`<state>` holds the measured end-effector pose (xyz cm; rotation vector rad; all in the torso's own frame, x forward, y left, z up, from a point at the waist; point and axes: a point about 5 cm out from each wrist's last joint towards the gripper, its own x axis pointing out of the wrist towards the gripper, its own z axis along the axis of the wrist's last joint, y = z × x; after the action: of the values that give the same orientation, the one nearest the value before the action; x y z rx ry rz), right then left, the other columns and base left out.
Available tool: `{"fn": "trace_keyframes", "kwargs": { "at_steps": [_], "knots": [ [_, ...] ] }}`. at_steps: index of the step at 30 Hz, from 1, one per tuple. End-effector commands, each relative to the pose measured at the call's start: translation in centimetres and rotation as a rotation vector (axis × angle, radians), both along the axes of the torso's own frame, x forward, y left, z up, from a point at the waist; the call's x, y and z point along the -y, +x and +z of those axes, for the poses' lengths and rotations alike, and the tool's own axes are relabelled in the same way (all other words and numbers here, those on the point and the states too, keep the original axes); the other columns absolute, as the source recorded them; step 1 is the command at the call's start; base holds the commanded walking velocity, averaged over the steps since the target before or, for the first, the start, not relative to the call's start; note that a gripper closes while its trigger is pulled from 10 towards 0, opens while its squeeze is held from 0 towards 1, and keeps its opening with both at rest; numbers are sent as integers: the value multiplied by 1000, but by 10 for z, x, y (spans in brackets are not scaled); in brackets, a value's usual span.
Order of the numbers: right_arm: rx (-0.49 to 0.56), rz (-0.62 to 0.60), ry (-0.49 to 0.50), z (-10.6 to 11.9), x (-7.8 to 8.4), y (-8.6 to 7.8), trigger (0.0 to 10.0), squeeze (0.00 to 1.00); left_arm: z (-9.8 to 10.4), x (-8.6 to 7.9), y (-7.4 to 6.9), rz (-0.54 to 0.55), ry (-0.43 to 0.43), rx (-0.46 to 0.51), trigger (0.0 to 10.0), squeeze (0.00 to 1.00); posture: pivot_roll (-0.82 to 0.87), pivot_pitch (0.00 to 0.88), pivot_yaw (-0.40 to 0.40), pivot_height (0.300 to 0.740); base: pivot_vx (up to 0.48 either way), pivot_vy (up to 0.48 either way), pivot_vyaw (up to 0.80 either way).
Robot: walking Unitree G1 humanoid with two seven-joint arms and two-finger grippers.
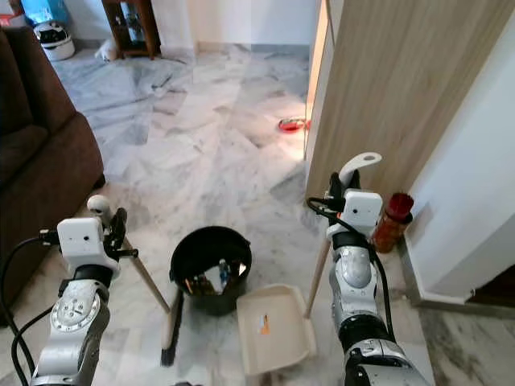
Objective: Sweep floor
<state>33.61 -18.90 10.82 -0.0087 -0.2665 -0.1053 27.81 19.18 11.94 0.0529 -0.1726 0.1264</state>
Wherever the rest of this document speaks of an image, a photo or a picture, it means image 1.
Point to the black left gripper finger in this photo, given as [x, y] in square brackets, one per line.
[113, 221]
[122, 219]

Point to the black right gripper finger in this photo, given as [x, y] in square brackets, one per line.
[332, 185]
[344, 189]

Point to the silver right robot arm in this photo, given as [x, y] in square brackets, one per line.
[354, 281]

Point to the red lidded jar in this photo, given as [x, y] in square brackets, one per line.
[390, 229]

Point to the red pet bowl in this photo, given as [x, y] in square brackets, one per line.
[290, 125]

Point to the black plastic bucket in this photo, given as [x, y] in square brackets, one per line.
[193, 245]

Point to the dark brown sofa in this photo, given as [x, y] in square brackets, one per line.
[40, 177]

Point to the clear plastic bottle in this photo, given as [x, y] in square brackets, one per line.
[223, 275]

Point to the light wood grain panel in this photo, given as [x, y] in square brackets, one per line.
[394, 88]

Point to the small white fluffy lump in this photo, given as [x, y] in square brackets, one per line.
[107, 51]

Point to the white round helmet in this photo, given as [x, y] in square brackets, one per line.
[55, 44]

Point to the brown wooden stool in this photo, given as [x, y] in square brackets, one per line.
[150, 32]

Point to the blue box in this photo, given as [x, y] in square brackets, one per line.
[44, 10]

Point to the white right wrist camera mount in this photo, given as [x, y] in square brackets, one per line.
[362, 211]

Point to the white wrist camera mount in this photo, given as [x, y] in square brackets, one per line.
[362, 211]
[84, 240]

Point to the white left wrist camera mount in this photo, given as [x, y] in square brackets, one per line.
[84, 240]

